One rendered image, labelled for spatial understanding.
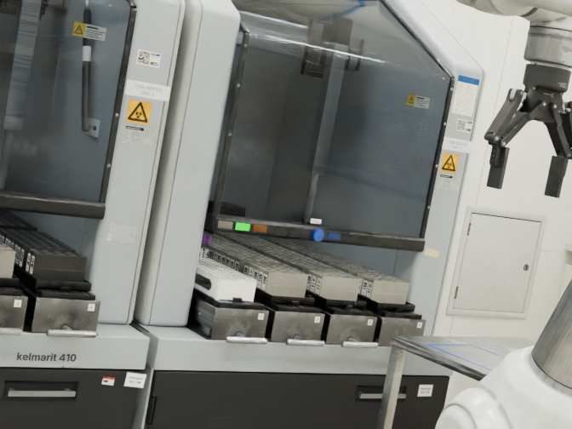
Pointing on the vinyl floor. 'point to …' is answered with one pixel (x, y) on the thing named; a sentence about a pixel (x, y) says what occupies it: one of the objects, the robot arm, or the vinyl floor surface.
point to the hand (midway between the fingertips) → (524, 185)
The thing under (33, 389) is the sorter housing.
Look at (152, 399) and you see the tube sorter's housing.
